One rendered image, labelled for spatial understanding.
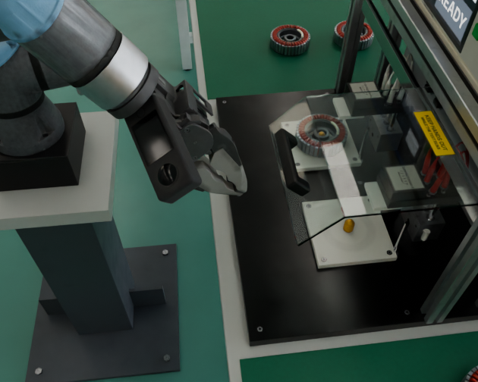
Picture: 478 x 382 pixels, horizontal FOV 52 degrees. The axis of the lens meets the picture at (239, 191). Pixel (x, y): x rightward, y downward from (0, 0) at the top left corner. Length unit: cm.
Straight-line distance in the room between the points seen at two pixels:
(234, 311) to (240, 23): 94
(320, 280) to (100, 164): 56
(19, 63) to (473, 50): 75
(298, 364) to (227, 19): 107
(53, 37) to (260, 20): 114
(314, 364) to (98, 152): 67
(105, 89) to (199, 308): 131
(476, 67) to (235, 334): 57
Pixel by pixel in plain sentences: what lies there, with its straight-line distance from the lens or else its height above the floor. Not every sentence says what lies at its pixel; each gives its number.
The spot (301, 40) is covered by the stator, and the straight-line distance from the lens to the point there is 144.
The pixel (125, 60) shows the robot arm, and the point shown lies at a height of 127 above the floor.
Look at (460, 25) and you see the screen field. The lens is 84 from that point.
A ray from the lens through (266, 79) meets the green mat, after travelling 135.
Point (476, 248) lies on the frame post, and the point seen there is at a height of 100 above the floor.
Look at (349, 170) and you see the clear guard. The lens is 69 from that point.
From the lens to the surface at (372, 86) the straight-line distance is 108.
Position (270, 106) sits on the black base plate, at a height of 77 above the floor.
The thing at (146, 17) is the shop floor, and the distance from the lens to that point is 312.
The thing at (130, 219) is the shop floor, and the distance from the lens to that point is 200.
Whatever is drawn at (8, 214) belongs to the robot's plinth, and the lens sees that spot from 113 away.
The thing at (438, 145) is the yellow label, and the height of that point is 107.
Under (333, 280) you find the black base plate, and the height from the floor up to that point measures 77.
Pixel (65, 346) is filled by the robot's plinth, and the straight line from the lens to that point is 177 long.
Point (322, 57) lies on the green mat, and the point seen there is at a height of 75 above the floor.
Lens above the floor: 157
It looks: 50 degrees down
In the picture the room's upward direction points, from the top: straight up
